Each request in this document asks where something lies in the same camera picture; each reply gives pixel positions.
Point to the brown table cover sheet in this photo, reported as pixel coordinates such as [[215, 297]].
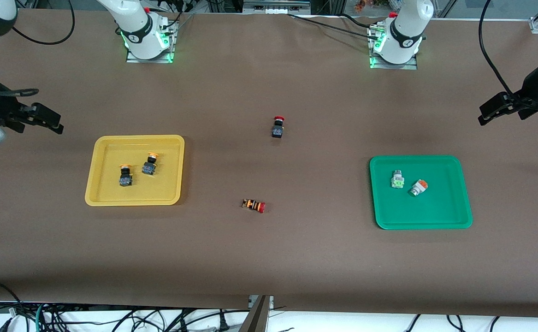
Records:
[[268, 258]]

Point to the grey metal beam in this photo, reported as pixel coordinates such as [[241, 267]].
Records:
[[256, 320]]

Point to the yellow push button black body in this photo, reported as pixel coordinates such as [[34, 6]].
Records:
[[125, 177], [149, 167]]

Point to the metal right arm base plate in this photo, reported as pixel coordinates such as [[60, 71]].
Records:
[[169, 46]]

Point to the red button orange striped body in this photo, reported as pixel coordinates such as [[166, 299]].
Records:
[[252, 204]]

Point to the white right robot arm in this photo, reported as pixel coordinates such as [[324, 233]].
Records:
[[137, 32]]

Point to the grey button orange back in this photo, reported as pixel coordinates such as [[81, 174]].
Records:
[[417, 188]]

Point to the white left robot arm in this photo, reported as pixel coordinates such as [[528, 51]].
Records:
[[407, 34]]

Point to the silver metal bracket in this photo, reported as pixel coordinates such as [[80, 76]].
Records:
[[271, 300]]

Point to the yellow plastic tray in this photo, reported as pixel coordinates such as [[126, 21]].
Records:
[[158, 189]]

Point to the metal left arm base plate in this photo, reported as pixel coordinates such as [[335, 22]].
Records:
[[375, 62]]

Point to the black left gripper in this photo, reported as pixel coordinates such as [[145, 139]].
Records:
[[524, 101]]

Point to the red mushroom button black body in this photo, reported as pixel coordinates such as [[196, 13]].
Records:
[[277, 132]]

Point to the green plastic tray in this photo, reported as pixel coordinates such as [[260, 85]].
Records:
[[444, 207]]

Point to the green square button grey body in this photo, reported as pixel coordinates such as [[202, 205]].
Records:
[[397, 180]]

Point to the silver rail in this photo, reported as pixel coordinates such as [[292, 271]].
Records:
[[275, 5]]

